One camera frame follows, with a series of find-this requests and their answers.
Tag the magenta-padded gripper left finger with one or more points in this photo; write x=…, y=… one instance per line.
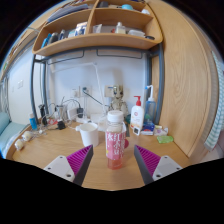
x=63, y=166

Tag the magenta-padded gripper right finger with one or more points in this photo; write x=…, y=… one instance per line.
x=163, y=166

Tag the clear pink-labelled drink bottle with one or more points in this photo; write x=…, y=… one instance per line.
x=115, y=146

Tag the green packet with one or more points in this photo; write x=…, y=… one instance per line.
x=165, y=139

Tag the small blue box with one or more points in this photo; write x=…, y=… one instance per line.
x=148, y=128

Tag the black charger block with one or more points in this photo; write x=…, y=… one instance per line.
x=61, y=125

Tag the white plastic cup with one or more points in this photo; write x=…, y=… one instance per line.
x=89, y=133

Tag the dark flat case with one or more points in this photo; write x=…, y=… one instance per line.
x=127, y=130

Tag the white power strip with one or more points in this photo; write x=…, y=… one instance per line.
x=82, y=119

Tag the small blue bottle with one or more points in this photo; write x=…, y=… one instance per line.
x=33, y=123

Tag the white power adapter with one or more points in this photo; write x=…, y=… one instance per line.
x=72, y=114

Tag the black handheld device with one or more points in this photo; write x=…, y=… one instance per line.
x=42, y=115

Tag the white red-pump lotion bottle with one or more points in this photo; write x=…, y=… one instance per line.
x=137, y=116

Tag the black plug adapter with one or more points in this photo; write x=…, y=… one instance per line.
x=80, y=112

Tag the blue spray bottle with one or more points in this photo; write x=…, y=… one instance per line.
x=150, y=108

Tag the light blue bedding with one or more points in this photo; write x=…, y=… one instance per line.
x=8, y=131

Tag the striped hanging towel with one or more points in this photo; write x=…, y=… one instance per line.
x=216, y=116

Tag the small tree figurine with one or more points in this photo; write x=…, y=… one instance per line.
x=117, y=100

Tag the white desk lamp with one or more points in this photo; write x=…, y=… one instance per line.
x=73, y=67

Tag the wooden shelf unit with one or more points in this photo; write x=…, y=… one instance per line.
x=100, y=40

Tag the white wall outlet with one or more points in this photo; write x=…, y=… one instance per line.
x=85, y=91
x=74, y=92
x=108, y=90

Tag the grey metal bed frame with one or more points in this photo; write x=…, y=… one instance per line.
x=161, y=83

